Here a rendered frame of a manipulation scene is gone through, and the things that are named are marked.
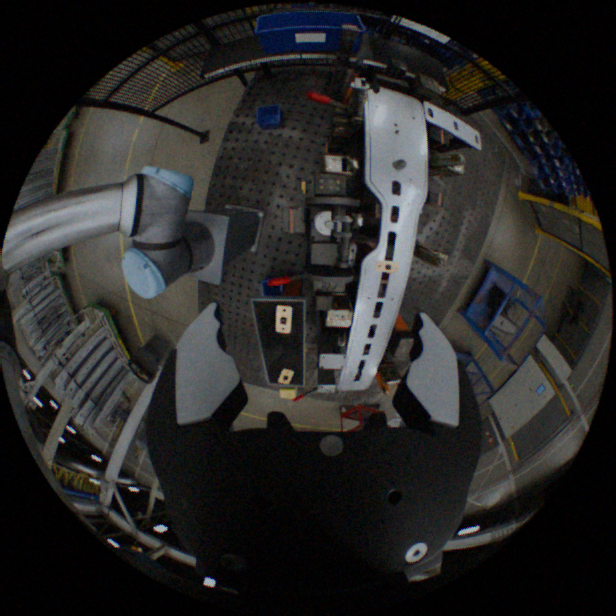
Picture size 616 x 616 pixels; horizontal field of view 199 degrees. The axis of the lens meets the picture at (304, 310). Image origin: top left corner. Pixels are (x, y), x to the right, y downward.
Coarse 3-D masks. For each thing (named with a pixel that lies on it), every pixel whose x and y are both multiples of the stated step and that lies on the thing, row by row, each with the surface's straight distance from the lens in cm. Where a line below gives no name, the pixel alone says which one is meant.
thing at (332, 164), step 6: (324, 156) 50; (330, 156) 50; (336, 156) 50; (324, 162) 50; (330, 162) 50; (336, 162) 50; (342, 162) 55; (324, 168) 49; (330, 168) 49; (336, 168) 49; (330, 174) 51; (336, 174) 50; (342, 174) 50; (348, 174) 50
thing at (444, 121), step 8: (424, 104) 82; (440, 112) 86; (432, 120) 80; (440, 120) 83; (448, 120) 86; (456, 120) 90; (440, 128) 82; (448, 128) 84; (464, 128) 92; (472, 128) 97; (456, 136) 86; (464, 136) 89; (472, 136) 94; (472, 144) 91; (480, 144) 96
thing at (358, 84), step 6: (354, 78) 47; (360, 78) 47; (348, 84) 46; (354, 84) 46; (360, 84) 45; (366, 84) 46; (378, 84) 47; (354, 90) 48; (360, 90) 45; (366, 90) 47; (378, 90) 46; (354, 96) 48; (360, 96) 47; (354, 102) 50; (360, 102) 50; (354, 108) 52; (360, 108) 52; (354, 114) 55; (360, 114) 55
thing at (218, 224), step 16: (224, 208) 78; (240, 208) 88; (208, 224) 52; (224, 224) 50; (240, 224) 63; (256, 224) 81; (224, 240) 51; (240, 240) 66; (256, 240) 87; (224, 256) 53; (208, 272) 56
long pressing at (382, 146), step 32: (384, 96) 74; (384, 128) 66; (416, 128) 73; (384, 160) 61; (416, 160) 67; (384, 192) 59; (416, 192) 64; (384, 224) 58; (416, 224) 64; (384, 256) 61; (352, 320) 68; (384, 320) 72; (352, 352) 80; (352, 384) 100
